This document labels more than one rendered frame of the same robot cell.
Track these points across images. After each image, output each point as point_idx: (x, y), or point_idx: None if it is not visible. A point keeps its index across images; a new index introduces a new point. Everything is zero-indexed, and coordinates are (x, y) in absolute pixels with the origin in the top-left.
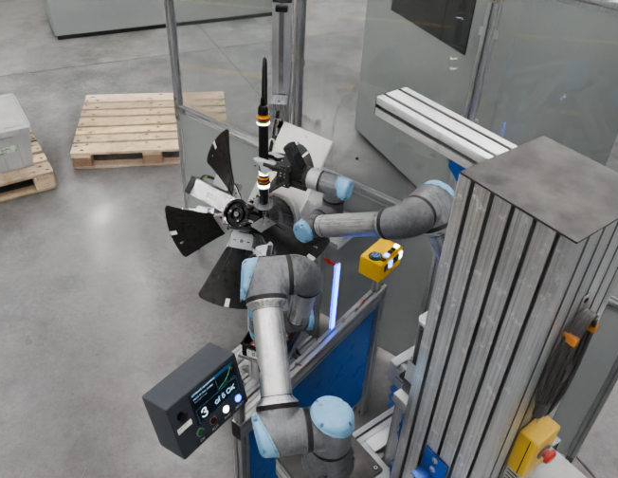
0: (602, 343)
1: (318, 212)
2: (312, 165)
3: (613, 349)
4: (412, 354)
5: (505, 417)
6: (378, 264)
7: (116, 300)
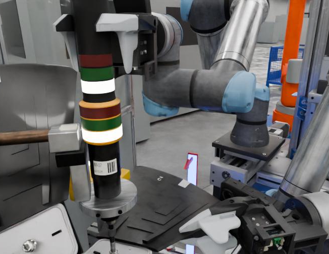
0: (126, 140)
1: (204, 69)
2: (55, 65)
3: (130, 138)
4: (226, 164)
5: None
6: (126, 171)
7: None
